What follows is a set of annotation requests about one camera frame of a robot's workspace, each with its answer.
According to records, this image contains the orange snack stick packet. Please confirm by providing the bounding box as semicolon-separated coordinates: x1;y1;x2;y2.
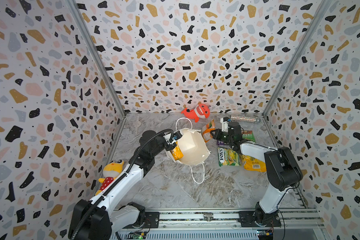
201;120;216;143

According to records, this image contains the purple snack packet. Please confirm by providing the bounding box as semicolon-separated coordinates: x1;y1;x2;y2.
217;140;229;147

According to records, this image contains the green Fox's candy packet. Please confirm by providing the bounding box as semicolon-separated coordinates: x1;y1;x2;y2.
218;147;241;167

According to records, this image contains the white printed paper bag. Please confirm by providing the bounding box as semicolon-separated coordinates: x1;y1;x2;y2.
166;117;211;184

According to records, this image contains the yellow chips packet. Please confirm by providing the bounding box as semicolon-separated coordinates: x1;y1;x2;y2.
240;155;267;173

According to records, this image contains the green snack packet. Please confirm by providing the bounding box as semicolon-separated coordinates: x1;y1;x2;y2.
242;130;256;143

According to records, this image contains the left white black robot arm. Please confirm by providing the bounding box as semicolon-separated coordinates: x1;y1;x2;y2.
68;129;183;240

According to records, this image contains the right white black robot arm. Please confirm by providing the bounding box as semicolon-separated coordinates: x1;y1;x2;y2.
211;118;303;227

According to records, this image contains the yellow snack bar packet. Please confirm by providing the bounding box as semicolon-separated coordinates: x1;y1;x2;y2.
170;145;184;161

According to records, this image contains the clear glitter plastic bottle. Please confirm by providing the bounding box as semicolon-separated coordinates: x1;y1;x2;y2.
230;115;261;124

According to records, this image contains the red shark plush toy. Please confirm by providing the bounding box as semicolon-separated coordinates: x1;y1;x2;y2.
181;104;211;123

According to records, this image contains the yellow plush toy red dress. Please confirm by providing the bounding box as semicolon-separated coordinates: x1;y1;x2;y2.
96;160;125;195

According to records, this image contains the green circuit board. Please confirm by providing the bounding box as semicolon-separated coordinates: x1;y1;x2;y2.
126;232;147;240

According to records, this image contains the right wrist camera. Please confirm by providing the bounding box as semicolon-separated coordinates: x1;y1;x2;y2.
221;117;231;132

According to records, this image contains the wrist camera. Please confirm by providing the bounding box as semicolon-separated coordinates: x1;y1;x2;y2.
165;131;183;144
221;117;231;132

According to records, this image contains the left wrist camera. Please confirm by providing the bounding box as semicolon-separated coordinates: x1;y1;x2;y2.
165;131;183;144

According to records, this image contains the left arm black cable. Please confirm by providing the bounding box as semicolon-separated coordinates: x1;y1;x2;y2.
70;128;175;240

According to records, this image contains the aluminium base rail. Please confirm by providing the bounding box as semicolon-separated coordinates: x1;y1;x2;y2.
109;209;331;240

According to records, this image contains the right corner aluminium post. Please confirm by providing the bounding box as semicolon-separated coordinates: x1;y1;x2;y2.
261;0;334;117

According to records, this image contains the corner aluminium post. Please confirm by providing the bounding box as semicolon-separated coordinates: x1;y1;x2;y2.
261;0;334;117
66;0;126;119

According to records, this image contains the left corner aluminium post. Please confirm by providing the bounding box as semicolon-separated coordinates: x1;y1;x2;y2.
66;0;126;119

